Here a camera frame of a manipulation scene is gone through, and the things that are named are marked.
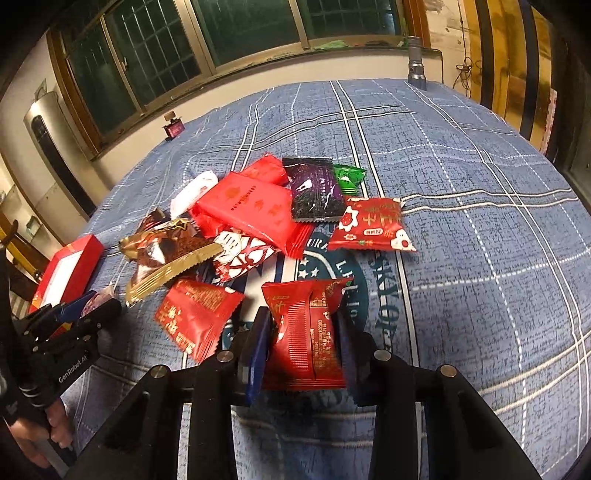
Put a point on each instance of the small red perfume bottle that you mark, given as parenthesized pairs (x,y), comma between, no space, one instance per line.
(174,126)

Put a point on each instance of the person left hand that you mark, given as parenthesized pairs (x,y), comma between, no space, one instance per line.
(27,433)

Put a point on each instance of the red snack packet white flowers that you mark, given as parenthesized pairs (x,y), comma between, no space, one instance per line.
(372,224)

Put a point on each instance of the gold brown snack packet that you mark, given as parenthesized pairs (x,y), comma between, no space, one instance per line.
(162,253)

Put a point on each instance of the large red packet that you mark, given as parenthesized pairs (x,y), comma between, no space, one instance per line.
(257,208)

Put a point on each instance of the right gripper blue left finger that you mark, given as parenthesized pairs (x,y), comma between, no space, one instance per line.
(254,355)

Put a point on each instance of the barred window wooden frame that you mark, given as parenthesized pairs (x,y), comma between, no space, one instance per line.
(117,62)

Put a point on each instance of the blue plaid tablecloth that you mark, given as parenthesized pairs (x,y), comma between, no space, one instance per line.
(499,284)

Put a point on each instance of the yellow wooden door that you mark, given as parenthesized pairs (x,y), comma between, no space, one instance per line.
(510,49)

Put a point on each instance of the silver tower air conditioner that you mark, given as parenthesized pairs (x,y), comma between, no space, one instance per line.
(64,155)

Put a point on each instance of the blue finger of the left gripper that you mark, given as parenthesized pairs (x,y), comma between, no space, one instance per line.
(72,311)

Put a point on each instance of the red packet gold print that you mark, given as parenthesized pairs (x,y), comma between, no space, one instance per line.
(193,314)

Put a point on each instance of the brown chocolate snack packet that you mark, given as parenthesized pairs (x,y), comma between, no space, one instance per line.
(152,219)

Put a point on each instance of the green snack packet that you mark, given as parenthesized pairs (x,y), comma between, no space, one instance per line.
(349,178)

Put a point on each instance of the red gift box tray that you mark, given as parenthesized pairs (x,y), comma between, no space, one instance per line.
(68,272)

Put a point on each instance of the red white patterned packet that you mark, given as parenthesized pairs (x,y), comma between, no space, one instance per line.
(240,254)

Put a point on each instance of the green cloth on windowsill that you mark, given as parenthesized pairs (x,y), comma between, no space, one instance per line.
(333,45)

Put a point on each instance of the dark purple snack packet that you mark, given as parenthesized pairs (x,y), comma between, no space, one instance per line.
(317,196)

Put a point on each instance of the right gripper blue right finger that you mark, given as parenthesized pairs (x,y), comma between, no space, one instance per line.
(350,349)

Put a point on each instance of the red snack packet gold text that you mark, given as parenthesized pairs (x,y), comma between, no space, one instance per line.
(303,353)

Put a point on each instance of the white pink snack packet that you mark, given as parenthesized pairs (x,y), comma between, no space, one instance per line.
(191,192)

